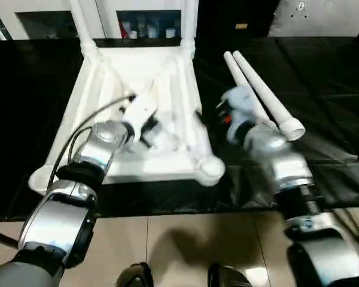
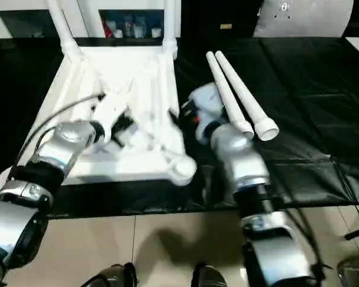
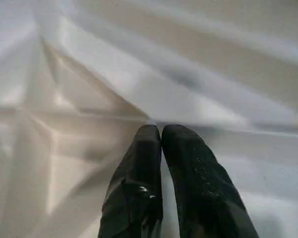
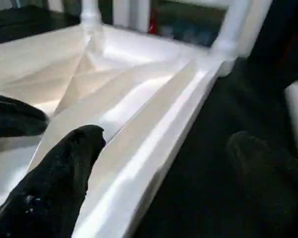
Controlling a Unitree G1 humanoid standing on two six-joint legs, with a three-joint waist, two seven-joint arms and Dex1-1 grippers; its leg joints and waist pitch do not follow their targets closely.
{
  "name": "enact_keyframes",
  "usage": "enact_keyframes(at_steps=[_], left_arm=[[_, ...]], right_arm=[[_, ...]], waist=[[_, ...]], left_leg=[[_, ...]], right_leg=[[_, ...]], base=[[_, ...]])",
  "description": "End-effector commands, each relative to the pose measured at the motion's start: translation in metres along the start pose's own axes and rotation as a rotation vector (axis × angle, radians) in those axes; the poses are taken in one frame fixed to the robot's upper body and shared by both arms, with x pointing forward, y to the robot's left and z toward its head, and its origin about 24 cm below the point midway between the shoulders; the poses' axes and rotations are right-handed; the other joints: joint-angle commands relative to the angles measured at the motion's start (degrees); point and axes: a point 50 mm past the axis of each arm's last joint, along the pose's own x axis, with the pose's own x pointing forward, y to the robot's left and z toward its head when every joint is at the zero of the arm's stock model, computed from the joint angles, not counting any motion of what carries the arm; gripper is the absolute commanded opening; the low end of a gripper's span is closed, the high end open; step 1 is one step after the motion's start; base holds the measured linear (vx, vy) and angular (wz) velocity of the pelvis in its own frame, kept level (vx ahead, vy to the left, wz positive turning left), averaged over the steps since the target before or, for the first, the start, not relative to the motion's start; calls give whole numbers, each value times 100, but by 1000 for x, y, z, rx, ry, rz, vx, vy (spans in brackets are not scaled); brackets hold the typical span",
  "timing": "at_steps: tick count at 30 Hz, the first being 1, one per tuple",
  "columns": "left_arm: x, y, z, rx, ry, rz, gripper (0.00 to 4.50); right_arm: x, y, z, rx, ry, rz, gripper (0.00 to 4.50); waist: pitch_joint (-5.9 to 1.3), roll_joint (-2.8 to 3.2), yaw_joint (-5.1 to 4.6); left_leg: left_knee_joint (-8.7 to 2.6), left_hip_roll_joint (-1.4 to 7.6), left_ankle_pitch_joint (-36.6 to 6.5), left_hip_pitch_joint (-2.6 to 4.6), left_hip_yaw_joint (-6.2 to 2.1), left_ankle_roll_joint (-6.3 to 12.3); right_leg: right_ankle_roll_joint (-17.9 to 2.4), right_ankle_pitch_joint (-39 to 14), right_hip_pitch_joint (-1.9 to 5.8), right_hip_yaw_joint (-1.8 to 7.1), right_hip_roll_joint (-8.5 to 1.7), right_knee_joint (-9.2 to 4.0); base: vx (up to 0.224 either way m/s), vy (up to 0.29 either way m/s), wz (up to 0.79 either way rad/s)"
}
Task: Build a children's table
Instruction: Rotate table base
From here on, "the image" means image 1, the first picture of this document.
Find white plastic table top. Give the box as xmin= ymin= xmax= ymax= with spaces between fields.
xmin=28 ymin=46 xmax=227 ymax=192

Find grey cushion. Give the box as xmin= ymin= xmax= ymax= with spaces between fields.
xmin=269 ymin=0 xmax=359 ymax=38

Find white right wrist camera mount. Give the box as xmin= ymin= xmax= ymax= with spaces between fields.
xmin=223 ymin=86 xmax=258 ymax=144

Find dark right robot foot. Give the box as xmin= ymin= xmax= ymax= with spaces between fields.
xmin=209 ymin=262 xmax=252 ymax=287

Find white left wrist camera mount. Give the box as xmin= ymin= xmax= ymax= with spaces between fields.
xmin=121 ymin=95 xmax=158 ymax=141

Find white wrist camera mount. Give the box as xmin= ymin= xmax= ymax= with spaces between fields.
xmin=121 ymin=95 xmax=158 ymax=141
xmin=223 ymin=86 xmax=258 ymax=144

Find black work mat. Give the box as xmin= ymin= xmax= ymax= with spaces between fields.
xmin=0 ymin=37 xmax=359 ymax=222

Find white glass-door cabinet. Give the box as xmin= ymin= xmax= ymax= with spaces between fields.
xmin=5 ymin=0 xmax=198 ymax=39

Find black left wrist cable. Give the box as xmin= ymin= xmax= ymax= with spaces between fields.
xmin=46 ymin=94 xmax=137 ymax=192

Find black box with gold label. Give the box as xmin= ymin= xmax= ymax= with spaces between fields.
xmin=197 ymin=0 xmax=279 ymax=38

